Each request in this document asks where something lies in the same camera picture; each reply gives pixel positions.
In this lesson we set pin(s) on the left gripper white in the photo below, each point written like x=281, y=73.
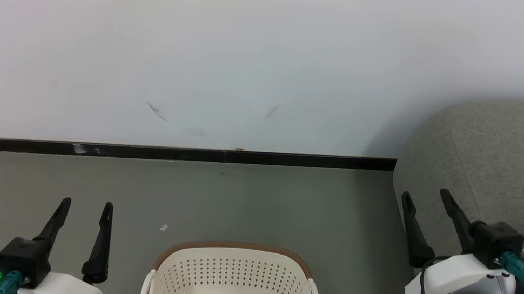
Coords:
x=65, y=292

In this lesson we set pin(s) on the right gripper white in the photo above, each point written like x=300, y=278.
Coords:
x=456, y=280

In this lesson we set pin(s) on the cream laundry basket brown rim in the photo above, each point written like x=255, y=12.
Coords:
x=230, y=279

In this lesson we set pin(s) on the grey fabric sofa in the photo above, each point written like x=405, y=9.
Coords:
x=492, y=152

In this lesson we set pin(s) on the dark baseboard strip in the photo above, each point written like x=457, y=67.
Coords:
x=135, y=152

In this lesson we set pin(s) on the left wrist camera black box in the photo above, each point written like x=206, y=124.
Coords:
x=24, y=256

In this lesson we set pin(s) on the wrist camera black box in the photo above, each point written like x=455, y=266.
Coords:
x=494, y=241
x=24, y=256

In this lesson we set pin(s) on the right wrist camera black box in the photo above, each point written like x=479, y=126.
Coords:
x=494, y=241

